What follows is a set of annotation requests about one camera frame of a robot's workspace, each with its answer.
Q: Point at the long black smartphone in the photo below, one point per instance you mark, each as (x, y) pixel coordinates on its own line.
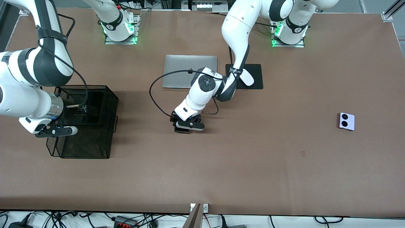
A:
(95, 107)

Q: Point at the large paper table cover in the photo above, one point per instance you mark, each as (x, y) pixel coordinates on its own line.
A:
(202, 174)

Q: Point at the lilac flip phone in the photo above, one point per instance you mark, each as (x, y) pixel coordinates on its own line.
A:
(345, 122)

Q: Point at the black mouse pad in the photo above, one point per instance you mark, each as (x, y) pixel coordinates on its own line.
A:
(256, 76)

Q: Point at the black power strip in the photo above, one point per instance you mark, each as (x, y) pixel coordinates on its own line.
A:
(125, 221)

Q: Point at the aluminium frame profile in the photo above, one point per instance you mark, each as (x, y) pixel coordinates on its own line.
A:
(24, 12)
(387, 15)

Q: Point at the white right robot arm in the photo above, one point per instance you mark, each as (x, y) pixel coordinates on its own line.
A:
(19, 98)

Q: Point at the grey camera post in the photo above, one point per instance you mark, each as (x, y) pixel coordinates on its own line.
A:
(193, 218)

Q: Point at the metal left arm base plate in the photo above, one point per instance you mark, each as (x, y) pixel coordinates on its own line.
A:
(288, 45)

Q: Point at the white computer mouse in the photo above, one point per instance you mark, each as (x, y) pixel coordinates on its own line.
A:
(248, 79)

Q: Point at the black power adapter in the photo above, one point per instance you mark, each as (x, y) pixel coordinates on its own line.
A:
(19, 225)

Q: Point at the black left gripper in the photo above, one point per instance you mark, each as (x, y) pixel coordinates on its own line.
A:
(173, 118)

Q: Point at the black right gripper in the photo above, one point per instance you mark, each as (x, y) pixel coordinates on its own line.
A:
(70, 111)

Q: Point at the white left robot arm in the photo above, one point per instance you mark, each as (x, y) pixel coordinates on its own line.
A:
(240, 25)

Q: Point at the white post bracket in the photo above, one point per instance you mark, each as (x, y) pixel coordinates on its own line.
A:
(205, 207)

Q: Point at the silver closed laptop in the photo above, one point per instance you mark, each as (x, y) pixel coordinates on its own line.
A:
(177, 69)

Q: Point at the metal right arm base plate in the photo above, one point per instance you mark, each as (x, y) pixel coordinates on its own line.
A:
(120, 42)

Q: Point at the control box with connectors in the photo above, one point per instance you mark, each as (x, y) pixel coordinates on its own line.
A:
(205, 5)

